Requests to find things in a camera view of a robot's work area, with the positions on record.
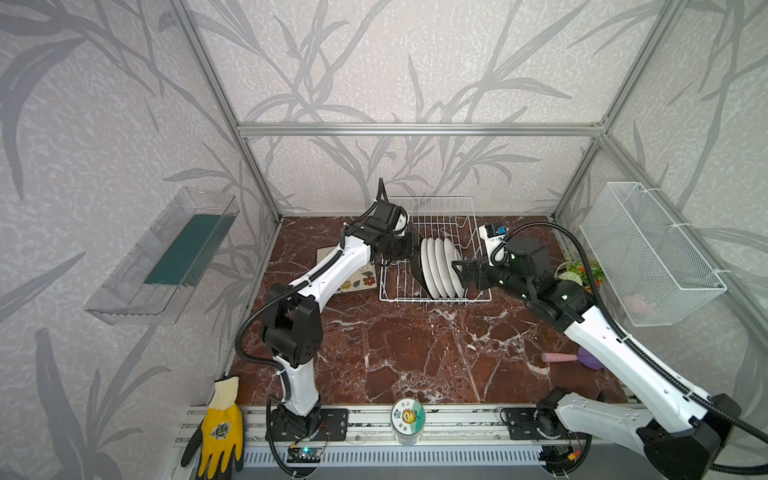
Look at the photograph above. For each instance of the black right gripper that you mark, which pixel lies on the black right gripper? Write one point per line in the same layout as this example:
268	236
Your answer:
471	273

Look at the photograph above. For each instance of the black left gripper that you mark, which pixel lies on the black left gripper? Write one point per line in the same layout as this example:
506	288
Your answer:
395	248

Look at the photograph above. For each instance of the black square plate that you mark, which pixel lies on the black square plate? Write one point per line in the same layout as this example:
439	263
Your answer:
415	266
362	279

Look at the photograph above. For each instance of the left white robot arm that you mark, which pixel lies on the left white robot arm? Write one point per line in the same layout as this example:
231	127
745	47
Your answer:
292	327

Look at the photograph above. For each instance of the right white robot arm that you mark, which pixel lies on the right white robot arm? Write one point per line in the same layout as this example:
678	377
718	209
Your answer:
680	429

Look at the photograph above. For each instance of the white ribbed flower pot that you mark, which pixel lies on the white ribbed flower pot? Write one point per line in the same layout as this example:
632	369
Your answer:
576	271

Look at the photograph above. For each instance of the white round plate leftmost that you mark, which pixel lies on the white round plate leftmost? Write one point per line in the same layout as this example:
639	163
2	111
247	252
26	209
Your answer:
426	271

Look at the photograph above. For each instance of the purple pink spoon toy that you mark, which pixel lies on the purple pink spoon toy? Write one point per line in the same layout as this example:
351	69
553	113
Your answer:
582	356

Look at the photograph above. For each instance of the pink item in basket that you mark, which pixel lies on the pink item in basket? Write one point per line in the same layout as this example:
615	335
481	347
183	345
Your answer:
637	306

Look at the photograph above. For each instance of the round green labelled can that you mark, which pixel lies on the round green labelled can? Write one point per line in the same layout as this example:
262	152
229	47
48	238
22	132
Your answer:
407	419

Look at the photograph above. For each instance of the green mat in shelf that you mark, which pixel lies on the green mat in shelf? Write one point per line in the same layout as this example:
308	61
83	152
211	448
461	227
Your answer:
187	258

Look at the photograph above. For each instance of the green circuit board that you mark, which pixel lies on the green circuit board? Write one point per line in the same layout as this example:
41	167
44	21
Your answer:
305	454

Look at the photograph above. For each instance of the yellow black work glove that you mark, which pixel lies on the yellow black work glove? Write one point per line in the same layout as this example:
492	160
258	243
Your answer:
220	436

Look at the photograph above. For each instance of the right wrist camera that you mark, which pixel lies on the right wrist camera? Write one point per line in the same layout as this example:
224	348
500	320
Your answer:
494	238

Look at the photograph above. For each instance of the white mesh wall basket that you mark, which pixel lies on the white mesh wall basket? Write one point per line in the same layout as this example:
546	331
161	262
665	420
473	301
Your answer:
643	250

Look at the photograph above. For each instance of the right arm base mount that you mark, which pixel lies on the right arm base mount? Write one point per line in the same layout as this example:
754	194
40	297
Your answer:
529	423

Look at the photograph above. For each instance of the aluminium frame rail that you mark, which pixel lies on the aluminium frame rail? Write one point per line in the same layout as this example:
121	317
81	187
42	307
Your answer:
700	173

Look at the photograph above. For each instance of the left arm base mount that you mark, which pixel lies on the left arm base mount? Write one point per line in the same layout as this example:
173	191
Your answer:
319	425

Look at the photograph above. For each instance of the clear plastic wall shelf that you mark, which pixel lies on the clear plastic wall shelf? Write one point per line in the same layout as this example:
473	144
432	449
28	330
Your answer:
152	285

